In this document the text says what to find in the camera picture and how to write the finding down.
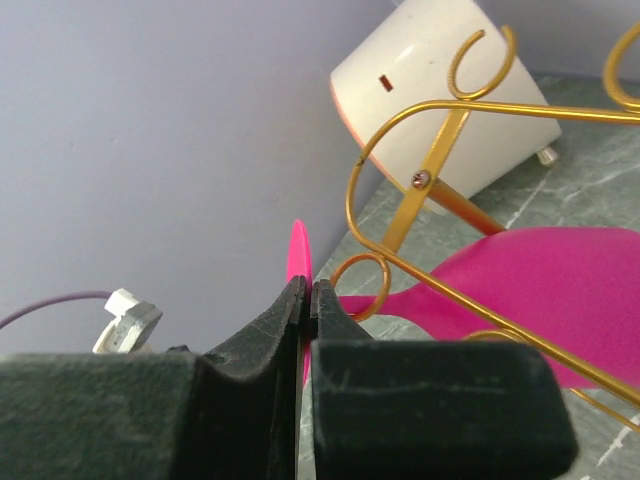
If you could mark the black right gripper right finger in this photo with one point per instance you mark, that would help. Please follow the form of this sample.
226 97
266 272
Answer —
431 410

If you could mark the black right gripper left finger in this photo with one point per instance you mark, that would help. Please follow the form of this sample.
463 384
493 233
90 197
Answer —
230 413

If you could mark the pink wine glass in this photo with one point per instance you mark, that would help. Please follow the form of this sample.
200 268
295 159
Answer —
577 287

